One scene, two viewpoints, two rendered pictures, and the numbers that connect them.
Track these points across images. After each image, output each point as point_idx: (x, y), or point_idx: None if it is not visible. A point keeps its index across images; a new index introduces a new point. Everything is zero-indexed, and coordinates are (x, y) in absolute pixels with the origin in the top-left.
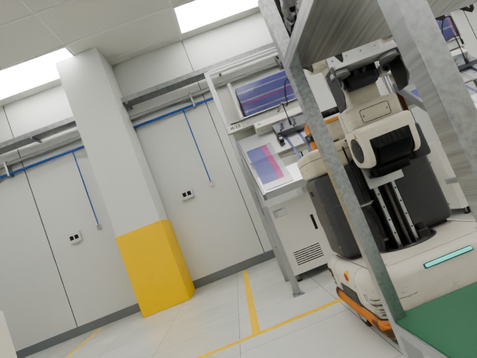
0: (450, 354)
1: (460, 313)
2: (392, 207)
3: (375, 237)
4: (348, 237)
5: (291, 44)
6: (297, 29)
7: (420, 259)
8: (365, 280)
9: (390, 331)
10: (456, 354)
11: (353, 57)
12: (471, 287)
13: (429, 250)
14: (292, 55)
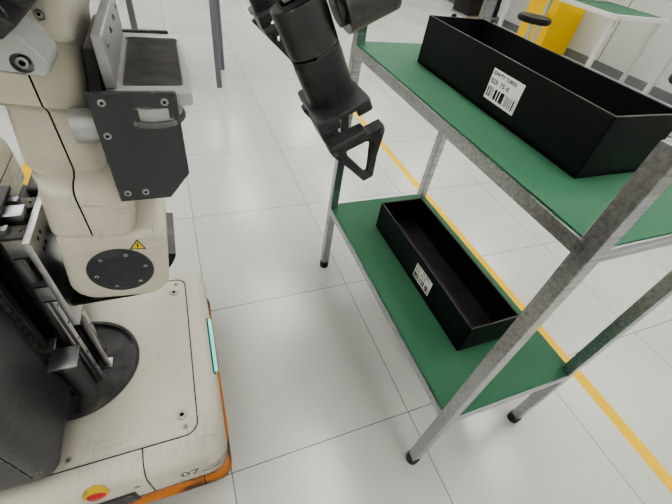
0: (509, 394)
1: (459, 374)
2: (85, 329)
3: (91, 395)
4: (49, 439)
5: (644, 246)
6: (669, 241)
7: (207, 369)
8: (200, 453)
9: (230, 468)
10: (510, 391)
11: (114, 38)
12: (419, 356)
13: (194, 352)
14: (629, 254)
